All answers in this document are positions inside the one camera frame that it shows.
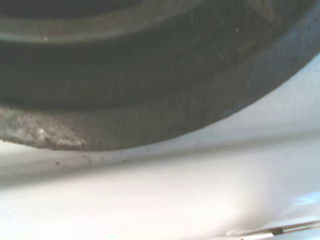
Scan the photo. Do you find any white electric stove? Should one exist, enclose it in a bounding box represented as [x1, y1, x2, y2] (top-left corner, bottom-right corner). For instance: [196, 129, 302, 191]
[0, 49, 320, 240]

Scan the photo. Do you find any large black coil burner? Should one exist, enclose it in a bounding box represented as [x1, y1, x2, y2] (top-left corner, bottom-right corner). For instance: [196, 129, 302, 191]
[0, 0, 320, 152]

